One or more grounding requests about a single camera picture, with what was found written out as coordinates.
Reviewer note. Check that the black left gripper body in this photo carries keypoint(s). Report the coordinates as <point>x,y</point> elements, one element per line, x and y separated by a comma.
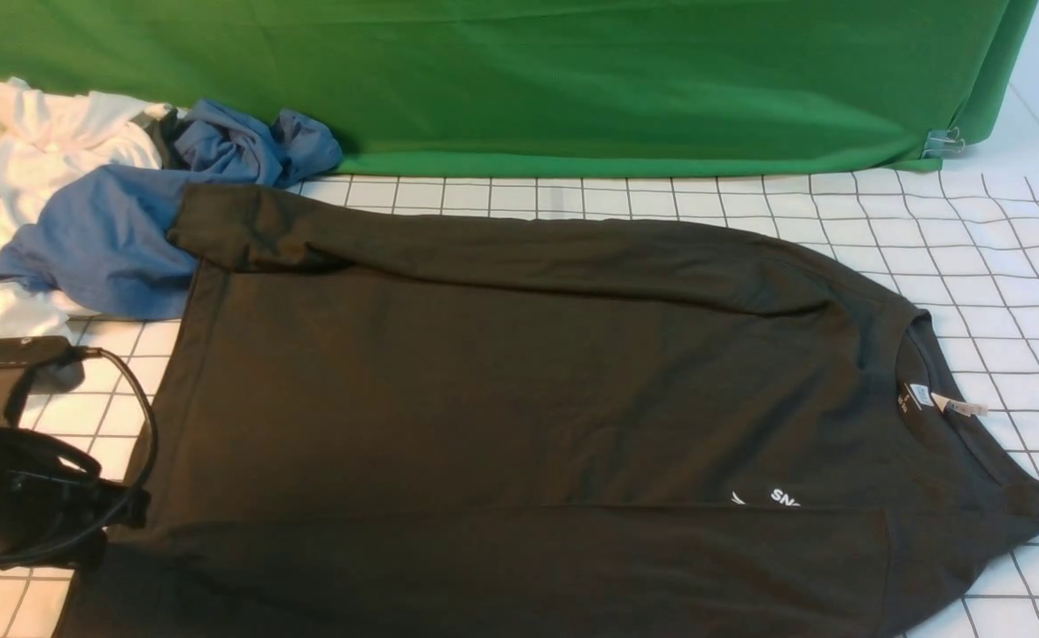
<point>55,506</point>

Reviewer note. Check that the dark gray long-sleeve top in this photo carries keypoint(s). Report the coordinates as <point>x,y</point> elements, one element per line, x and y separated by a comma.
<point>378,425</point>

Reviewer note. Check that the blue t-shirt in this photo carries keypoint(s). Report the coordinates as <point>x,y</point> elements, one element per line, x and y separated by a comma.
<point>102,239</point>

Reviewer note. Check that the metal binder clip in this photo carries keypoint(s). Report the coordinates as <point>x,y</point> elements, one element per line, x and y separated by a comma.
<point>943,143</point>

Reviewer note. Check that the white t-shirt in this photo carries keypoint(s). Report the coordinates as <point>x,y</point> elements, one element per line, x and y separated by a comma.
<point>46,143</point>

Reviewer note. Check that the dark cloth under blue shirt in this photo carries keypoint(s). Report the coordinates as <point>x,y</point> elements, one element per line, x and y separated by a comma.
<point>160,133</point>

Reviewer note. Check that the green backdrop cloth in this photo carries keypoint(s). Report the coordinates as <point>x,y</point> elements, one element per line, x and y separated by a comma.
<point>637,89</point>

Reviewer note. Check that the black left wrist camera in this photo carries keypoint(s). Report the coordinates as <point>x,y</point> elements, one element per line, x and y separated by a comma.
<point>45,365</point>

